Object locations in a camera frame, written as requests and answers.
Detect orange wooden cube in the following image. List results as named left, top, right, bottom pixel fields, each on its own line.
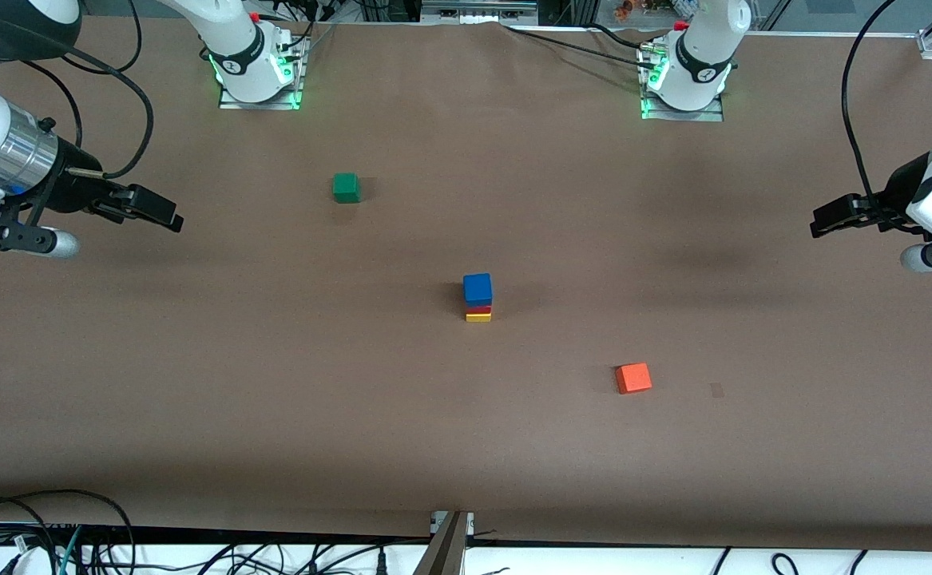
left=615, top=363, right=652, bottom=395

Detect brown paper table cover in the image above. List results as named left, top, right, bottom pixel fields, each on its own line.
left=0, top=16, right=932, bottom=552

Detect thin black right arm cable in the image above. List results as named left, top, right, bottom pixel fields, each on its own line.
left=22, top=61, right=85, bottom=151

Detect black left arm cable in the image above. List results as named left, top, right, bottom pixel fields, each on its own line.
left=840, top=0, right=902, bottom=200

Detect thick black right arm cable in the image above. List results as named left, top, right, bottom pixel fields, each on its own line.
left=70, top=0, right=155, bottom=180

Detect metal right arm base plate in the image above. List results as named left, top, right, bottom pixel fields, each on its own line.
left=218, top=34, right=305, bottom=111

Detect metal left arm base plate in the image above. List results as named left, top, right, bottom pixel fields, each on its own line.
left=640, top=44, right=724, bottom=122

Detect short black table cable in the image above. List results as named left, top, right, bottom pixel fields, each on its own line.
left=585, top=22, right=654, bottom=53

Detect black looped floor cable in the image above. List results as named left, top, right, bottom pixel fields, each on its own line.
left=0, top=489, right=137, bottom=575

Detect long black table cable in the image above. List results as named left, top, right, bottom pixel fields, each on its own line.
left=502, top=24, right=658, bottom=73

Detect teal cable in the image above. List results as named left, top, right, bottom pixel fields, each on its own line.
left=57, top=525, right=85, bottom=575

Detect grey metal rail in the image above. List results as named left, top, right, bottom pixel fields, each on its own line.
left=421, top=0, right=539, bottom=25

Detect aluminium camera mount beam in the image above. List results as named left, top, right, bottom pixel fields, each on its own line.
left=412, top=510, right=475, bottom=575

